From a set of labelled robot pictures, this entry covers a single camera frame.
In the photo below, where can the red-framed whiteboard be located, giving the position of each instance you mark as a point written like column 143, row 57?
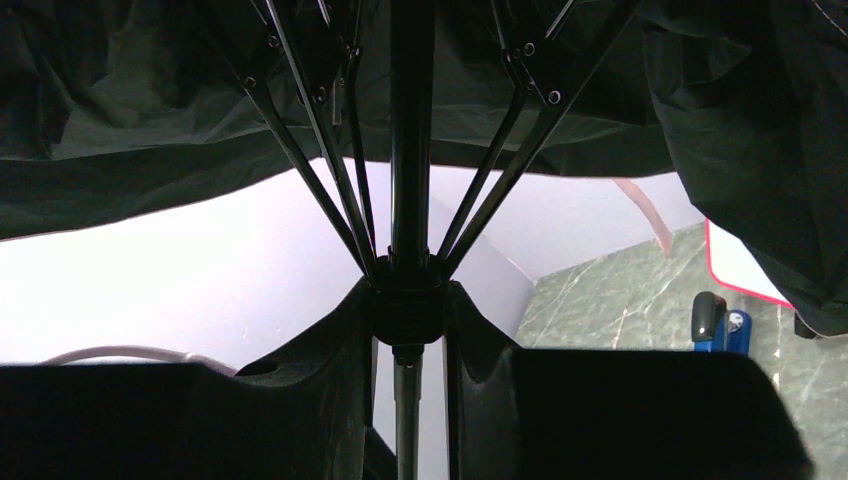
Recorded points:
column 732, row 266

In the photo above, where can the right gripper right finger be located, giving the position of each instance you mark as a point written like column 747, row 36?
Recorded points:
column 520, row 413

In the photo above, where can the blue whiteboard marker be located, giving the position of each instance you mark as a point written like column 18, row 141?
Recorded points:
column 716, row 328

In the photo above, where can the pink folding umbrella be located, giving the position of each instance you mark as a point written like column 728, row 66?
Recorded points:
column 411, row 121

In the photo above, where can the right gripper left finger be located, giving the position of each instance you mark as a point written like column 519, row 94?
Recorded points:
column 299, row 412

